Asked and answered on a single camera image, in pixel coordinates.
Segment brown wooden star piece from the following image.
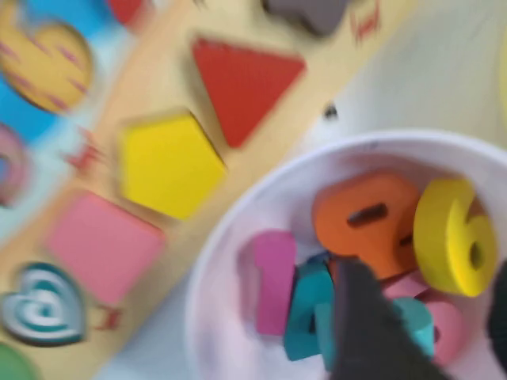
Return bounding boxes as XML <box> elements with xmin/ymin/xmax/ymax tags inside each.
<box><xmin>261</xmin><ymin>0</ymin><xmax>349</xmax><ymax>37</ymax></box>

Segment pink wooden trapezoid piece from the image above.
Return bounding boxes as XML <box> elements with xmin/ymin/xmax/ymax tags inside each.
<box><xmin>43</xmin><ymin>192</ymin><xmax>167</xmax><ymax>306</ymax></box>

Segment red wooden number seven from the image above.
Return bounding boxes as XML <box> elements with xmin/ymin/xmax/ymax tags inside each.
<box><xmin>105</xmin><ymin>0</ymin><xmax>150</xmax><ymax>27</ymax></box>

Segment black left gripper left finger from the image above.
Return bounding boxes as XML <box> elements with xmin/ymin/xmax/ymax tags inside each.
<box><xmin>327</xmin><ymin>256</ymin><xmax>451</xmax><ymax>380</ymax></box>

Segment colourful wooden puzzle board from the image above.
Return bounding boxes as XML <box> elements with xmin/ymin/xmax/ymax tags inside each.
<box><xmin>0</xmin><ymin>0</ymin><xmax>421</xmax><ymax>380</ymax></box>

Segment orange wooden number piece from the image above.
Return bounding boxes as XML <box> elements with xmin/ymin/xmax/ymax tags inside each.
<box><xmin>311</xmin><ymin>172</ymin><xmax>427</xmax><ymax>282</ymax></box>

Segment yellow wooden pentagon piece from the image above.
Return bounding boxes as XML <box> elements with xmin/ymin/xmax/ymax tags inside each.
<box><xmin>118</xmin><ymin>110</ymin><xmax>229</xmax><ymax>221</ymax></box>

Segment teal wooden number two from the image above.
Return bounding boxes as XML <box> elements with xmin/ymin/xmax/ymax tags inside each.
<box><xmin>391</xmin><ymin>296</ymin><xmax>436</xmax><ymax>359</ymax></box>

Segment yellow wooden number six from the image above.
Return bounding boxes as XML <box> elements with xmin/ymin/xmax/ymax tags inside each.
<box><xmin>411</xmin><ymin>177</ymin><xmax>498</xmax><ymax>298</ymax></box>

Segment pink wooden number five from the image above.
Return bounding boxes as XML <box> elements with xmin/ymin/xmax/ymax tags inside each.
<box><xmin>379</xmin><ymin>272</ymin><xmax>464</xmax><ymax>367</ymax></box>

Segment green wooden circle piece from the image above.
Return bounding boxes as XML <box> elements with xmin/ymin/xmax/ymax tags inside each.
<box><xmin>0</xmin><ymin>342</ymin><xmax>40</xmax><ymax>380</ymax></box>

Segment light pink plastic bowl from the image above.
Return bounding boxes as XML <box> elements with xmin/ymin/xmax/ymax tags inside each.
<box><xmin>184</xmin><ymin>128</ymin><xmax>507</xmax><ymax>380</ymax></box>

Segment red wooden triangle piece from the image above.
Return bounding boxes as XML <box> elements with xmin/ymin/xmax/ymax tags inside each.
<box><xmin>189</xmin><ymin>37</ymin><xmax>308</xmax><ymax>150</ymax></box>

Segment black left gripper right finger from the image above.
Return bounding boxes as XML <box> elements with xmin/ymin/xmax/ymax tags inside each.
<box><xmin>486</xmin><ymin>260</ymin><xmax>507</xmax><ymax>355</ymax></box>

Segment magenta wooden number one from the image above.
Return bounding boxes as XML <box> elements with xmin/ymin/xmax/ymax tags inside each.
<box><xmin>253</xmin><ymin>231</ymin><xmax>298</xmax><ymax>336</ymax></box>

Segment teal wooden number four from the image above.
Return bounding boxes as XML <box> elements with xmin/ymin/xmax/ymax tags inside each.
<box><xmin>283</xmin><ymin>253</ymin><xmax>337</xmax><ymax>371</ymax></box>

